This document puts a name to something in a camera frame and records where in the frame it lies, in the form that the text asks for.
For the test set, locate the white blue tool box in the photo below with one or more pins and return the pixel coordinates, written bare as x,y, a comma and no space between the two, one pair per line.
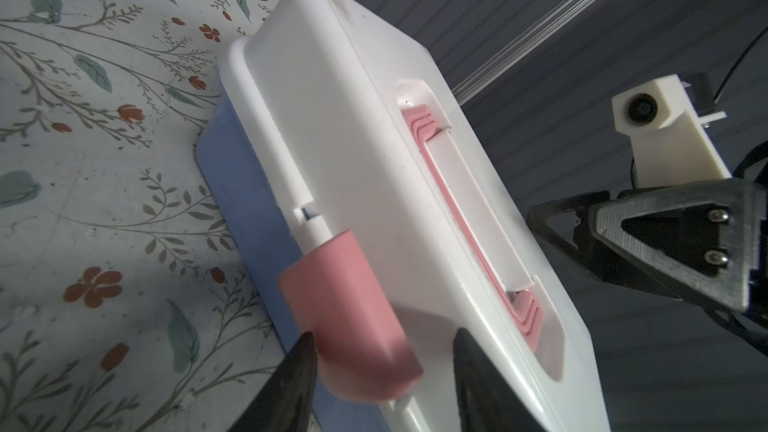
308,140

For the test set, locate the aluminium frame corner post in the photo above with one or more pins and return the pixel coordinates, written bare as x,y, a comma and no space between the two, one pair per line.
521,46

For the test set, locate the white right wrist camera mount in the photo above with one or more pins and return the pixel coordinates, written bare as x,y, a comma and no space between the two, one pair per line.
669,140

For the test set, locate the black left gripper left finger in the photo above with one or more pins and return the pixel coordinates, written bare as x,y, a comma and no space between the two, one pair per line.
284,403

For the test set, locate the pink tool box handle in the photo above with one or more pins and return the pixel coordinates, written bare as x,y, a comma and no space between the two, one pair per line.
481,228

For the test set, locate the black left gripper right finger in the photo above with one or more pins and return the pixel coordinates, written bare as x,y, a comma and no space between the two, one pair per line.
485,400

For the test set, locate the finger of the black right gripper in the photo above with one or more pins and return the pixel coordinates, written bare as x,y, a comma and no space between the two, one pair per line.
564,225
705,242

